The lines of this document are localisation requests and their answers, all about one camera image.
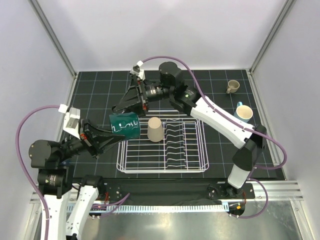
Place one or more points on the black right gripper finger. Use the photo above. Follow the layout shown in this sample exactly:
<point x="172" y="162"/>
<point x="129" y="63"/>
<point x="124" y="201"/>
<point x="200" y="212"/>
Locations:
<point x="133" y="90"/>
<point x="130" y="104"/>

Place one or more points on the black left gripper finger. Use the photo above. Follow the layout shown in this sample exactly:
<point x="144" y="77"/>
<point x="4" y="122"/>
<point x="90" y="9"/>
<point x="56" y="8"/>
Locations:
<point x="103" y="143"/>
<point x="93" y="131"/>

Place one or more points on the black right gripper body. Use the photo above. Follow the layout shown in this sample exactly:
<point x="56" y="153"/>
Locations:
<point x="143" y="92"/>

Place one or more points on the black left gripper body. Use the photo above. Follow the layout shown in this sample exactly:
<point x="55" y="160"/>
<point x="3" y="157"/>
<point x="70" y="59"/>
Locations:
<point x="87" y="140"/>

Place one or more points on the dark green mug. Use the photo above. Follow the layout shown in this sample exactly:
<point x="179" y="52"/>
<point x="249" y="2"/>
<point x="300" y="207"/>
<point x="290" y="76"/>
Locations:
<point x="126" y="124"/>

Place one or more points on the beige paper cup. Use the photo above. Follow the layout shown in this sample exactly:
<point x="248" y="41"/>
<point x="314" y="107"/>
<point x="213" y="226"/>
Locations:
<point x="155" y="132"/>

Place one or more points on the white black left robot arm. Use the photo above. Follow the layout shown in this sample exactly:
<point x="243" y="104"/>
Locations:
<point x="55" y="177"/>

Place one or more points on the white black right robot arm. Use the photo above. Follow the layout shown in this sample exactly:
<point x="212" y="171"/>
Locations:
<point x="189" y="100"/>

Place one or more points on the black grid mat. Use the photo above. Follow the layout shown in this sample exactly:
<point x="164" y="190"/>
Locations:
<point x="96" y="92"/>

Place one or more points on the small beige mug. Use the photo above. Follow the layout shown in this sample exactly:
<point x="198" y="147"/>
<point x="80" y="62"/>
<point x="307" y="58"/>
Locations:
<point x="232" y="86"/>

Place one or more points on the blue mug cream inside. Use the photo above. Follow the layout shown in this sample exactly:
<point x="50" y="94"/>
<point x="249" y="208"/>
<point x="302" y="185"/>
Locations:
<point x="243" y="112"/>

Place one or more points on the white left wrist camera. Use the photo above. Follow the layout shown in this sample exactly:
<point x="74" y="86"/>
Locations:
<point x="71" y="120"/>

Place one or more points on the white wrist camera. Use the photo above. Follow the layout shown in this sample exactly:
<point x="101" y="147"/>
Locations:
<point x="71" y="120"/>
<point x="137" y="71"/>

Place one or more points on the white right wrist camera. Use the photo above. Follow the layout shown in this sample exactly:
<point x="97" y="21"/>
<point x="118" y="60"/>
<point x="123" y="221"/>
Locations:
<point x="137" y="71"/>

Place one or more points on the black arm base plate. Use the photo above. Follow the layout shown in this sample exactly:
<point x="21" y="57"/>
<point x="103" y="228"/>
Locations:
<point x="173" y="190"/>

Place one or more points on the white wire dish rack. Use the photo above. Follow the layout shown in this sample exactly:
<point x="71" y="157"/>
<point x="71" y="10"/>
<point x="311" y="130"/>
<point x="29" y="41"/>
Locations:
<point x="181" y="151"/>

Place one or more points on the aluminium frame post left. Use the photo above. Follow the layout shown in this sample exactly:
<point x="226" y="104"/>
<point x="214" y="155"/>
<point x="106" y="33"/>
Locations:
<point x="52" y="35"/>

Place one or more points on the aluminium frame post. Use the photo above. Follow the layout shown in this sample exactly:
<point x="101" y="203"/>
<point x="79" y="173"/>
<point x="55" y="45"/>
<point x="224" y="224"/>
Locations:
<point x="52" y="35"/>
<point x="280" y="19"/>

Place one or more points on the perforated metal cable duct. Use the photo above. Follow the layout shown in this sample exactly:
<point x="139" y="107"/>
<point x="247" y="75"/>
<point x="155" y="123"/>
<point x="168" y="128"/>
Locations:
<point x="144" y="209"/>

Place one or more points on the aluminium frame post right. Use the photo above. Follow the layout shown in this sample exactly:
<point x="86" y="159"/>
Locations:
<point x="280" y="19"/>

